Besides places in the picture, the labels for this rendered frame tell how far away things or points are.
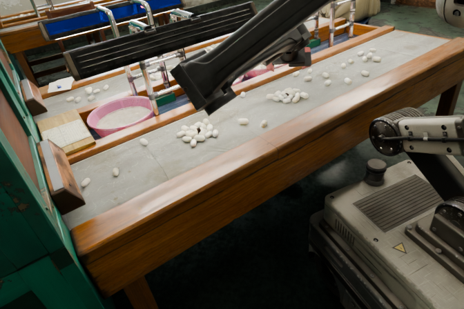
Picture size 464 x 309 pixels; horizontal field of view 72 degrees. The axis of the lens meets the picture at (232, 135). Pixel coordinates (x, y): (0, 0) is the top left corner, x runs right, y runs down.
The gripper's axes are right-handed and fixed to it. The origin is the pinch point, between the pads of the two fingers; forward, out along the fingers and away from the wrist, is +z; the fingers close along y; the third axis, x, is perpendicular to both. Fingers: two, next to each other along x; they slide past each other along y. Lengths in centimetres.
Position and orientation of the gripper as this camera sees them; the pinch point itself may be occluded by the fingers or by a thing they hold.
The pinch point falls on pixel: (288, 67)
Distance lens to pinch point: 112.3
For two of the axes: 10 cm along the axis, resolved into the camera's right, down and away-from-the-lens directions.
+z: 1.6, 2.9, 9.5
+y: 9.9, -0.4, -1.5
